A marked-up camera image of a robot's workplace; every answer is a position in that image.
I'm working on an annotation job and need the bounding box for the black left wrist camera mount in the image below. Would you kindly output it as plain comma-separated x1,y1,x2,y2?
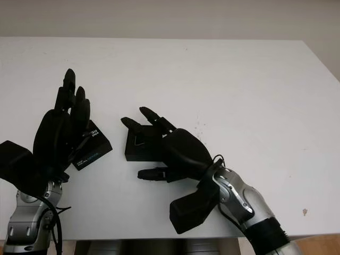
0,140,39,194

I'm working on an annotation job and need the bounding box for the black camera box base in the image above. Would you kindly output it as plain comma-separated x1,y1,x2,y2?
124,124,171,162

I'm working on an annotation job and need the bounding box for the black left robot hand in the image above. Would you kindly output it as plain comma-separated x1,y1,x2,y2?
33,68,91,184

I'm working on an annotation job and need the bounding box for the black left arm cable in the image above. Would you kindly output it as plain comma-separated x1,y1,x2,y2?
34,195,72,255

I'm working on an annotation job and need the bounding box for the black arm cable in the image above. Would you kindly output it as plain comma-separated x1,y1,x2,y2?
212,155,226,168
34,195,72,255

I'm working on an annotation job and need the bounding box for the black RealSense box lid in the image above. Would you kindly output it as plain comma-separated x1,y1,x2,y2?
71,120,114,172

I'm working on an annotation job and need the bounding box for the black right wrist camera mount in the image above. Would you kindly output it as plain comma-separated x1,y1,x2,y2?
169,183,221,234

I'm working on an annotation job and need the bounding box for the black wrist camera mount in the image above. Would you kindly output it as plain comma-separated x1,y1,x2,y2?
169,183,221,234
0,140,39,194

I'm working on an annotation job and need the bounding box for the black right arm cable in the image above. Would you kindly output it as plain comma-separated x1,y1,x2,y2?
212,155,226,168

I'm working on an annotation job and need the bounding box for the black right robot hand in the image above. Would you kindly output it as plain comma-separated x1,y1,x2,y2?
121,106,215,184

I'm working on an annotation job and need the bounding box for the white table leg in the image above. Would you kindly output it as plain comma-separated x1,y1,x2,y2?
237,237,248,255

